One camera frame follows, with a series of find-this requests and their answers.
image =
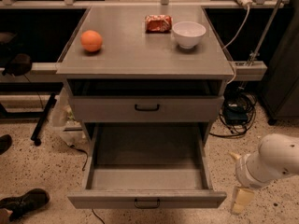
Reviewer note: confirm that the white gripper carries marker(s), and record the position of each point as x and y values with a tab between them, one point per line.
242	173

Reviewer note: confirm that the grey drawer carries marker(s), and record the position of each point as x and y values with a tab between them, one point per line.
146	166
146	109

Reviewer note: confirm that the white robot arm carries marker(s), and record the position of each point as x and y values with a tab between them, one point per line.
276	157

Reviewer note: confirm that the grey drawer cabinet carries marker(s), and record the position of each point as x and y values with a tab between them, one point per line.
134	63

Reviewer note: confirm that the grey top drawer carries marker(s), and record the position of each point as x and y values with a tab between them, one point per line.
146	109

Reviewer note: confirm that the blue electronic box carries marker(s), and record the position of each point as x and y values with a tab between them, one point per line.
235	115

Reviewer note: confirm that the dark grey cabinet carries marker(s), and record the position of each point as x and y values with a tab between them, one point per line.
279	89

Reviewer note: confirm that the grey metal pole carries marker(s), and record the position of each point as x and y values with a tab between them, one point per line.
254	54

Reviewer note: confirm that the white bowl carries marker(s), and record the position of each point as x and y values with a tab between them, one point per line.
188	33

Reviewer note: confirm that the crushed red snack bag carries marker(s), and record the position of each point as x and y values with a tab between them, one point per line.
158	23

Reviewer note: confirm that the clear plastic bag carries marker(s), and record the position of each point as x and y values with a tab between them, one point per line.
63	122

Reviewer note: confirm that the orange fruit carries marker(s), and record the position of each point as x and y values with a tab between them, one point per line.
91	41

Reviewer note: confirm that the black chair leg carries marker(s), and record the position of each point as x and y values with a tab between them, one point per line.
43	117

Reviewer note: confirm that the black shoe lower left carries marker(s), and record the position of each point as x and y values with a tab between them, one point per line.
13	208

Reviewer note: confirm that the black shoe left edge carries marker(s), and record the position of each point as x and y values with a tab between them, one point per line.
5	143

